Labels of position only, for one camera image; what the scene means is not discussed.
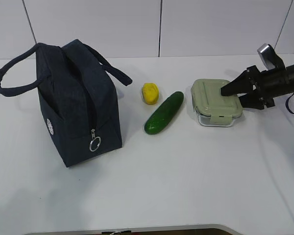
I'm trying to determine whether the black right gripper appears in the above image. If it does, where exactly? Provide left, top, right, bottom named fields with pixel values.
left=220, top=66, right=288, bottom=110

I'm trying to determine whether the glass container with green lid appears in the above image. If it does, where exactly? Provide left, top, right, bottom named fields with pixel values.
left=191, top=79, right=243, bottom=127

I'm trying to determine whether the green cucumber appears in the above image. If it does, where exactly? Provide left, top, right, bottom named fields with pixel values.
left=144, top=91, right=184, bottom=135

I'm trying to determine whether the yellow lemon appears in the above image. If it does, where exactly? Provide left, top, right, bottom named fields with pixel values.
left=142, top=83, right=159, bottom=105

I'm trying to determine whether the navy blue lunch bag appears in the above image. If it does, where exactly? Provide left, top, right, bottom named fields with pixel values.
left=0, top=39, right=132, bottom=167

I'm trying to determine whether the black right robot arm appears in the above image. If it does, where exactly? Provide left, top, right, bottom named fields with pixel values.
left=220, top=65, right=294, bottom=110

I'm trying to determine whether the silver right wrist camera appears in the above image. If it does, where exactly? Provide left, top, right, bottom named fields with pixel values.
left=257, top=43, right=278, bottom=70

